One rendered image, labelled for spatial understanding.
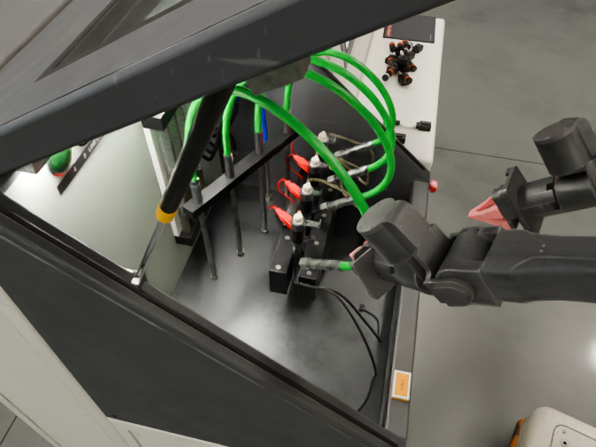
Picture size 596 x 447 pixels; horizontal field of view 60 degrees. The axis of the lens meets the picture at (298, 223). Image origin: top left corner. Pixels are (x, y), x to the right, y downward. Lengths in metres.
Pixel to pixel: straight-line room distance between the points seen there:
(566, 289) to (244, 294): 0.80
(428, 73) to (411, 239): 1.05
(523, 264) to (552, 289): 0.03
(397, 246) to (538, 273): 0.16
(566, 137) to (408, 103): 0.75
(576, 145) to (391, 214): 0.30
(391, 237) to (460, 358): 1.56
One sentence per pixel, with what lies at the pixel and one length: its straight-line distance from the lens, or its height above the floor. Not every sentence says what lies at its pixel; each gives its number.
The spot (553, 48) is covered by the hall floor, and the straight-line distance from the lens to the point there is 3.93.
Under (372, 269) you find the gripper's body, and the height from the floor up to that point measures 1.26.
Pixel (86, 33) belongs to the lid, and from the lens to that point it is 0.55.
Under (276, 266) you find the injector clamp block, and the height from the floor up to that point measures 0.98.
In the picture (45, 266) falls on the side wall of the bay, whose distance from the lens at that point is 0.66.
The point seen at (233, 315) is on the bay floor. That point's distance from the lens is 1.17.
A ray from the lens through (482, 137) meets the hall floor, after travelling 3.01.
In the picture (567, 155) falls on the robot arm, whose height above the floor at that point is 1.37.
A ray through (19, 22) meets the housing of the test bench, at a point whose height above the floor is 1.50.
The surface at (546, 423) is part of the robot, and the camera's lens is 1.82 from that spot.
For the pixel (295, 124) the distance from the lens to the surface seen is 0.69.
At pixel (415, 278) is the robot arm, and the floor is 1.34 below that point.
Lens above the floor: 1.84
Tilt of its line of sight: 50 degrees down
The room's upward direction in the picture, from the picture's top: 1 degrees clockwise
